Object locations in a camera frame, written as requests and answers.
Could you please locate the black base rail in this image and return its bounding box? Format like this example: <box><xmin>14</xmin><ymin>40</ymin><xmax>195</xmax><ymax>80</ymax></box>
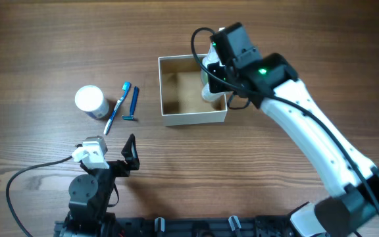
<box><xmin>54</xmin><ymin>216</ymin><xmax>300</xmax><ymax>237</ymax></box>

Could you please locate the blue disposable razor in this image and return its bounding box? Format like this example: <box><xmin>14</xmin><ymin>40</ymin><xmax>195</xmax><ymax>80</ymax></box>
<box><xmin>122</xmin><ymin>86</ymin><xmax>139</xmax><ymax>120</ymax></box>

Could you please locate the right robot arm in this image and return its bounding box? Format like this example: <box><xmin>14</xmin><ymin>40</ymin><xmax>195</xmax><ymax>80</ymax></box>
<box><xmin>201</xmin><ymin>53</ymin><xmax>379</xmax><ymax>236</ymax></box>

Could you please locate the clear bottle with dark liquid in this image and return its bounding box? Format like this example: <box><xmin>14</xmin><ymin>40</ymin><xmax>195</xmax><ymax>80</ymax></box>
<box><xmin>201</xmin><ymin>44</ymin><xmax>219</xmax><ymax>85</ymax></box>

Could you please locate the black right camera cable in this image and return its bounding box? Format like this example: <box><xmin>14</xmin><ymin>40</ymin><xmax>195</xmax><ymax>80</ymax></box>
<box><xmin>190</xmin><ymin>26</ymin><xmax>379</xmax><ymax>237</ymax></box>

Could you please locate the white squeeze tube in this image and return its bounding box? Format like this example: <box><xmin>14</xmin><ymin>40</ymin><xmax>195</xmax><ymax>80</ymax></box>
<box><xmin>201</xmin><ymin>83</ymin><xmax>230</xmax><ymax>103</ymax></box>

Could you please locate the black left camera cable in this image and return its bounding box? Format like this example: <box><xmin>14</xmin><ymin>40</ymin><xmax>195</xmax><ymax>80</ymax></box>
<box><xmin>5</xmin><ymin>155</ymin><xmax>75</xmax><ymax>237</ymax></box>

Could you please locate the black camera cable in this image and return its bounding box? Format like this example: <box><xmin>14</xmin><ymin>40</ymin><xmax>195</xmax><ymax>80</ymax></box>
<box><xmin>190</xmin><ymin>26</ymin><xmax>379</xmax><ymax>237</ymax></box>
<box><xmin>5</xmin><ymin>155</ymin><xmax>75</xmax><ymax>237</ymax></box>

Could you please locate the cotton swab tub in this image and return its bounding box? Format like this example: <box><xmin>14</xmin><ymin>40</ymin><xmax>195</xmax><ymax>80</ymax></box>
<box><xmin>74</xmin><ymin>85</ymin><xmax>109</xmax><ymax>119</ymax></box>

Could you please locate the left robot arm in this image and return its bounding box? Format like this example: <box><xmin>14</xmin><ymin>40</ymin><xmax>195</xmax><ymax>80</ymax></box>
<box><xmin>54</xmin><ymin>134</ymin><xmax>140</xmax><ymax>236</ymax></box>

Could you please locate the blue white toothbrush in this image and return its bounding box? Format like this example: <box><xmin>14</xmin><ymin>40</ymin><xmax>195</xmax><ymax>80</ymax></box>
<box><xmin>103</xmin><ymin>82</ymin><xmax>131</xmax><ymax>135</ymax></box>

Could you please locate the white cardboard box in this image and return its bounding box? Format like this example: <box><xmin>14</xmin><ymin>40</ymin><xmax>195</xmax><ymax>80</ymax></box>
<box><xmin>158</xmin><ymin>55</ymin><xmax>228</xmax><ymax>126</ymax></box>

